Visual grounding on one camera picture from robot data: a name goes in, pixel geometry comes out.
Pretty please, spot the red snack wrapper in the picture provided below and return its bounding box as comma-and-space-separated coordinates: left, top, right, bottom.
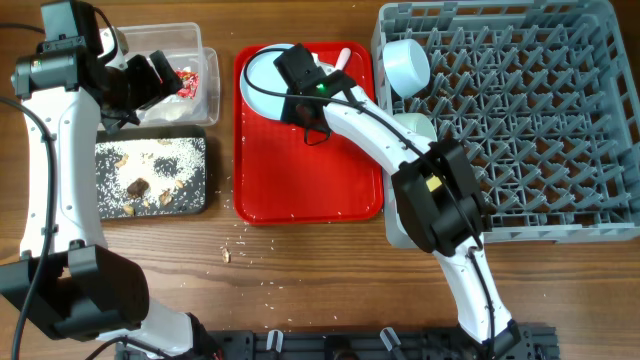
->
176, 70, 200, 99

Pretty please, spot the white napkin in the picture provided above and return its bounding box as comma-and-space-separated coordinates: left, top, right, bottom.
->
138, 95, 200, 123

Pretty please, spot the light blue plate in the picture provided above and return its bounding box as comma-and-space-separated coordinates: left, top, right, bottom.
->
239, 43, 334, 122

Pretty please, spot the pink plastic fork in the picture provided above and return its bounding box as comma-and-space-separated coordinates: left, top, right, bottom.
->
335, 48, 351, 70

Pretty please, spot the rice and food waste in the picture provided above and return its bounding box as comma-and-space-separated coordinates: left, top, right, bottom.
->
95, 137, 207, 219

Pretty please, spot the green bowl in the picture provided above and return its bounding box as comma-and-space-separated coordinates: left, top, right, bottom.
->
394, 113, 437, 141

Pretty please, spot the light blue bowl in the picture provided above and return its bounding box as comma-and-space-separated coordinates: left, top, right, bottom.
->
382, 39, 431, 99

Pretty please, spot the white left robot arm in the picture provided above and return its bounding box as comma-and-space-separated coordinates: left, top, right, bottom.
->
1, 1, 222, 359

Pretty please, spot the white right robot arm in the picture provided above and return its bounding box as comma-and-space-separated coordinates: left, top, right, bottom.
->
241, 44, 520, 359

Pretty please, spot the black waste tray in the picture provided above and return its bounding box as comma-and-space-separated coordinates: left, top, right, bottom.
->
93, 125, 209, 221

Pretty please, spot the grey dishwasher rack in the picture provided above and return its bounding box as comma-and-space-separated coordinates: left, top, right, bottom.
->
371, 1, 639, 243

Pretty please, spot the clear plastic bin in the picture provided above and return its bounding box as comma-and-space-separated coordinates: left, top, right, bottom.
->
118, 22, 220, 127

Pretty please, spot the red serving tray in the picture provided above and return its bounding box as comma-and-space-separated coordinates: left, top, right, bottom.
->
232, 41, 385, 227

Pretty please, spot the food scrap on table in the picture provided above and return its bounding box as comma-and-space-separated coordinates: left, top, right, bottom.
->
222, 248, 231, 264

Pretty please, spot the black mounting rail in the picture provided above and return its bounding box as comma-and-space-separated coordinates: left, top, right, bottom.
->
210, 324, 561, 360

